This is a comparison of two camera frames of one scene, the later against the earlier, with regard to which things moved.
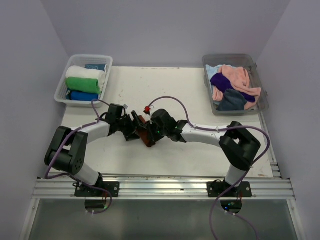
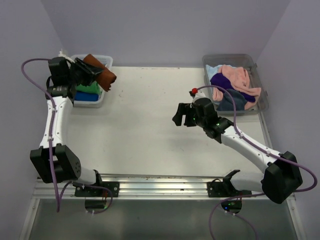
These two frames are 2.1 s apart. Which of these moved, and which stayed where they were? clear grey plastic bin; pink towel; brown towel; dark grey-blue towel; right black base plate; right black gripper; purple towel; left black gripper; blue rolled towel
Moved: brown towel; right black gripper; left black gripper
Stayed: blue rolled towel; right black base plate; pink towel; dark grey-blue towel; purple towel; clear grey plastic bin
